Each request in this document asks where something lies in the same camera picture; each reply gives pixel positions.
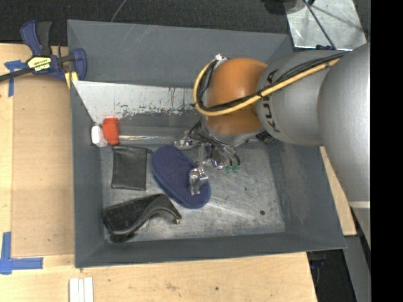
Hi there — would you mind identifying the black flat pouch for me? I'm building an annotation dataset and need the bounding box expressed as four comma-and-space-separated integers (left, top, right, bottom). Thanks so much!
110, 145, 154, 192

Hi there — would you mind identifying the black curved handle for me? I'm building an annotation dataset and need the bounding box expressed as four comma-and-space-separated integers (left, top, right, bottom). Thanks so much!
101, 193, 183, 244

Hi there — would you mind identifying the clear bottle with red cap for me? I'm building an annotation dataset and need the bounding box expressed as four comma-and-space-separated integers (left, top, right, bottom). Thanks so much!
91, 117, 187, 148

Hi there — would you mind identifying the blue oval pad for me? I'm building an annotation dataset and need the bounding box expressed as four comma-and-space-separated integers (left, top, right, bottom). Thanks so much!
150, 144, 213, 210

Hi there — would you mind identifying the grey metal bin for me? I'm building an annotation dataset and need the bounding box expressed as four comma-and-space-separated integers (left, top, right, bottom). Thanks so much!
65, 19, 348, 269

